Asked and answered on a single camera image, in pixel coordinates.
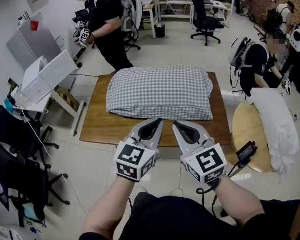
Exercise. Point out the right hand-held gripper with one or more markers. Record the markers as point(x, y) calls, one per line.
point(207, 161)

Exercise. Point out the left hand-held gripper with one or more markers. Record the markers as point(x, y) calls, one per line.
point(135, 159)

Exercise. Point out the grey checked pillowcase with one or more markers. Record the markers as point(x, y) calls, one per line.
point(160, 91)

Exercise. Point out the person's left forearm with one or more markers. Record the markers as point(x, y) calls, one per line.
point(107, 204)

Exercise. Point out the person's right forearm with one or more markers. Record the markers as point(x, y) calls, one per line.
point(237, 199)

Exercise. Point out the white pillow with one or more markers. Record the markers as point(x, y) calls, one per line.
point(277, 124)

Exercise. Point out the silver wristwatch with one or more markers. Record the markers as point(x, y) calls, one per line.
point(219, 180)

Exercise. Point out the person's white shoe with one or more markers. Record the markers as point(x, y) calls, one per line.
point(142, 190)
point(177, 192)

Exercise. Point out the person's black clothing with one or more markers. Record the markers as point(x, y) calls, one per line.
point(180, 219)

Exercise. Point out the white side table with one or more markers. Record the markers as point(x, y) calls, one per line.
point(67, 106)

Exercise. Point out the yellow black striped box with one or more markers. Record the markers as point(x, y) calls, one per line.
point(66, 96)

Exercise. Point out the white humanoid machine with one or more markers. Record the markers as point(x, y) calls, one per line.
point(257, 66)

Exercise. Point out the white round backpack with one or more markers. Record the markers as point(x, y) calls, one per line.
point(237, 50)
point(298, 37)

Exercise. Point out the black waste bin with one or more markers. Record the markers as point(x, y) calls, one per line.
point(160, 31)

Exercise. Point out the white open box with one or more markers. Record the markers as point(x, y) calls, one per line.
point(40, 81)

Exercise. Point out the grey backpack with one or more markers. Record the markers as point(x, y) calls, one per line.
point(126, 11)

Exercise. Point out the white desk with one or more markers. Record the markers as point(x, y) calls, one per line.
point(150, 7)

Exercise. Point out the white shelf rack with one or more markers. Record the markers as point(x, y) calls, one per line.
point(176, 1)

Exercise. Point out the black mesh chair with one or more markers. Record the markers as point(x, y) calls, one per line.
point(20, 179)
point(7, 131)

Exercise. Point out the white fridge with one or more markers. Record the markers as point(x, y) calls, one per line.
point(35, 44)

